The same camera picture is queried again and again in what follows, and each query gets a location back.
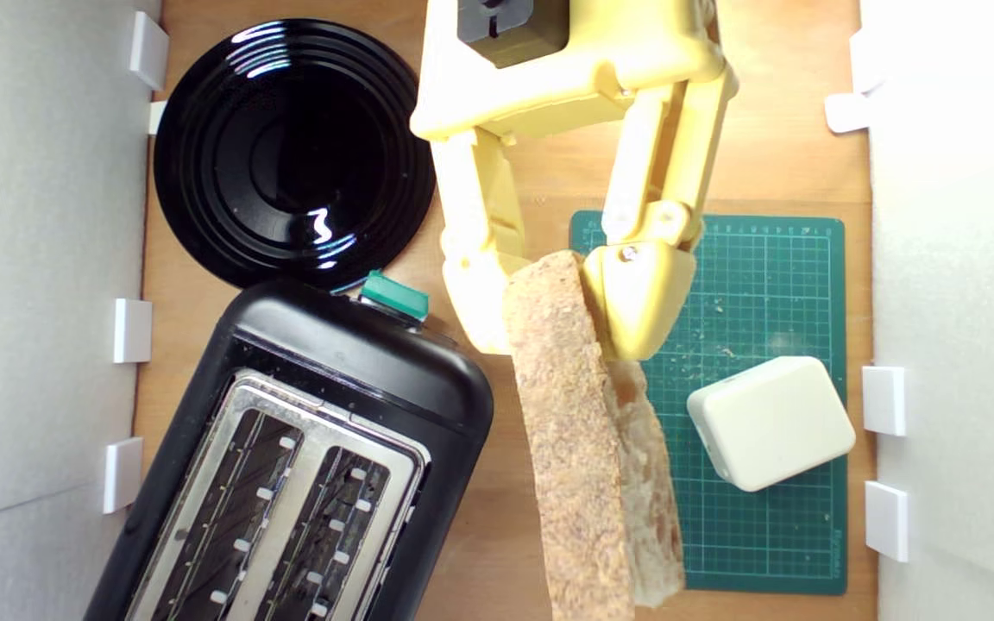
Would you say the brown bread slice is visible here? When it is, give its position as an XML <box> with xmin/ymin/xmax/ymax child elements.
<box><xmin>501</xmin><ymin>250</ymin><xmax>688</xmax><ymax>621</ymax></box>

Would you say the green toaster lever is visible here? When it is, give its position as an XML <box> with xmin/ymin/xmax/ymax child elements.
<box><xmin>359</xmin><ymin>270</ymin><xmax>431</xmax><ymax>323</ymax></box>

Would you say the black two-slot toaster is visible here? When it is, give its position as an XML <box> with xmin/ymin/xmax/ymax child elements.
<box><xmin>83</xmin><ymin>278</ymin><xmax>495</xmax><ymax>621</ymax></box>

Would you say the green cutting mat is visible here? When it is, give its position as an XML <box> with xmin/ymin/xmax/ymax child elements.
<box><xmin>563</xmin><ymin>213</ymin><xmax>848</xmax><ymax>596</ymax></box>

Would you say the white rounded block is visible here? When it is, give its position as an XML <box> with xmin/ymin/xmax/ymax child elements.
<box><xmin>687</xmin><ymin>355</ymin><xmax>857</xmax><ymax>493</ymax></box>

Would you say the black round plate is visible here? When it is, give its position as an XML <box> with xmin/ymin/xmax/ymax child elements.
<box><xmin>154</xmin><ymin>19</ymin><xmax>439</xmax><ymax>292</ymax></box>

